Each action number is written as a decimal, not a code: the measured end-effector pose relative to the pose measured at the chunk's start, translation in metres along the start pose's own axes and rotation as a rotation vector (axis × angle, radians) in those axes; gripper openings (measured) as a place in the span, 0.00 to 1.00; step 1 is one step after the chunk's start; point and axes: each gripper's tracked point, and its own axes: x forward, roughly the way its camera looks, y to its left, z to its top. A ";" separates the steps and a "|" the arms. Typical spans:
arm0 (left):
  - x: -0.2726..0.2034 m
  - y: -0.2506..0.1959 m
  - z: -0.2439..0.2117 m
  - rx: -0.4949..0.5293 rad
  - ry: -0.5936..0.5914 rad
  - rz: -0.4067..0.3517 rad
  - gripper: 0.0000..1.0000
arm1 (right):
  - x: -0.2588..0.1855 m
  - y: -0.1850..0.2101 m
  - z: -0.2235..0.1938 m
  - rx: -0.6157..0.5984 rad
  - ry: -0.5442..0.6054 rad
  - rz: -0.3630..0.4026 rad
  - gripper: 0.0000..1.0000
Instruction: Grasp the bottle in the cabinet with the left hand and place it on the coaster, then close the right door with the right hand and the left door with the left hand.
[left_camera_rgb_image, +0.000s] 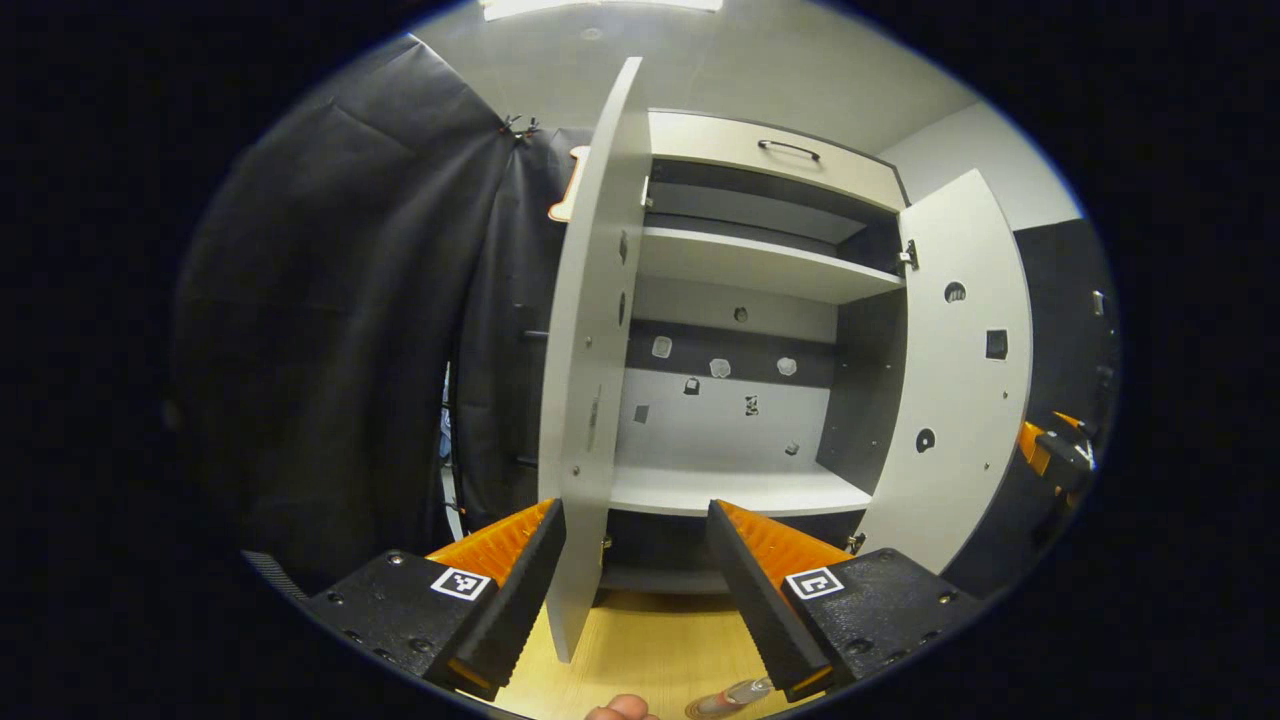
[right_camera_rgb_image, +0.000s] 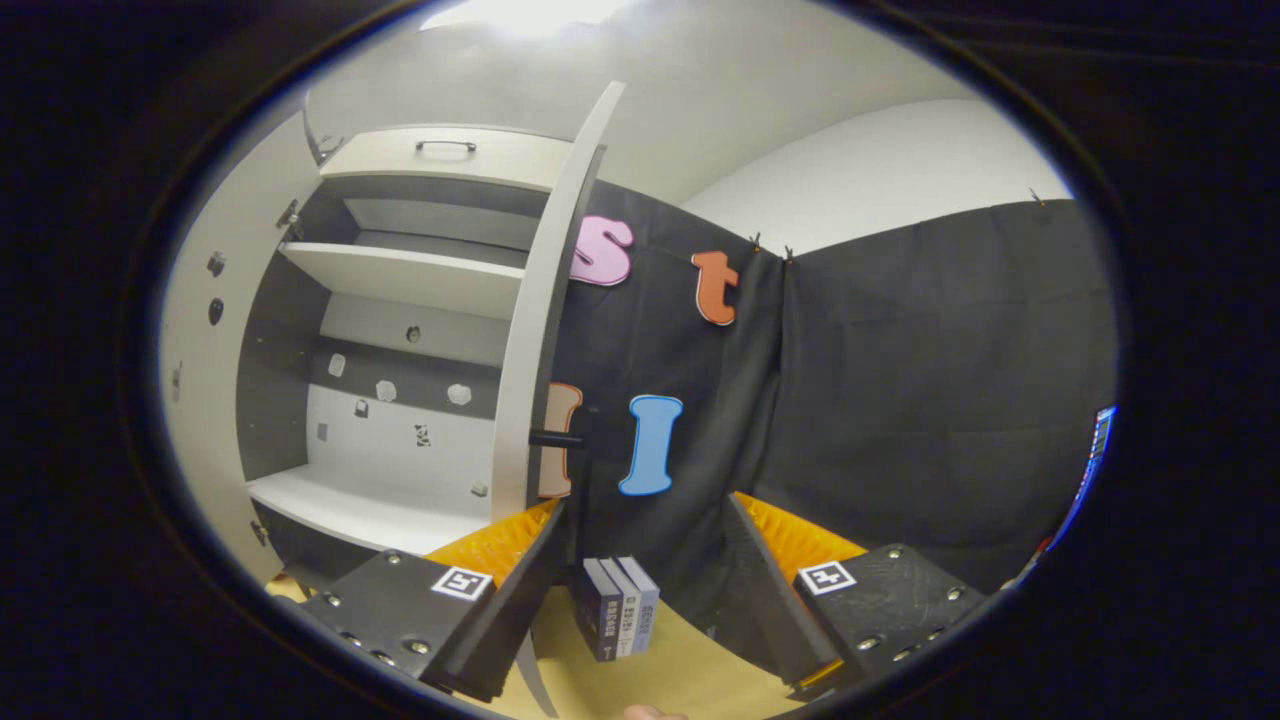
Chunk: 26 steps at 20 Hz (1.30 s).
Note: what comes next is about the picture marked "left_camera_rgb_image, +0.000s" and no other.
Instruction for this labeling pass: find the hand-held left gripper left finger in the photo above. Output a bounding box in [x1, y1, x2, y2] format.
[305, 498, 568, 701]

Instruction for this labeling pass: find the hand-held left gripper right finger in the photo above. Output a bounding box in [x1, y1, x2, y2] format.
[706, 499, 986, 703]

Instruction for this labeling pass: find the white door with calendar sticker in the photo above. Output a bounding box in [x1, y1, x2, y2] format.
[860, 168, 1034, 576]

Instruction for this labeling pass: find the clear bottle with red label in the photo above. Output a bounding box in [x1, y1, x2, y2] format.
[685, 677, 776, 720]

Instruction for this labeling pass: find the white door with camera sticker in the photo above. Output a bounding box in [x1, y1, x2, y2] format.
[538, 57, 656, 664]

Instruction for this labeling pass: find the white cabinet shelf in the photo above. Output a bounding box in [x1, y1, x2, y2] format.
[608, 465, 873, 519]
[640, 227, 906, 305]

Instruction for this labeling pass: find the white and grey cabinet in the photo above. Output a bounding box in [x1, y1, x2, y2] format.
[600, 108, 913, 596]

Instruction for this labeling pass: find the white cabinet drawer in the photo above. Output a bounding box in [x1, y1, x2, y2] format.
[648, 110, 909, 214]

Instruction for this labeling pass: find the black backdrop cloth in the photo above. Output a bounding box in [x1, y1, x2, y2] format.
[170, 35, 1121, 601]

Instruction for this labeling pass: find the black door handle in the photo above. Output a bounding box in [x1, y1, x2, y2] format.
[512, 305, 551, 469]

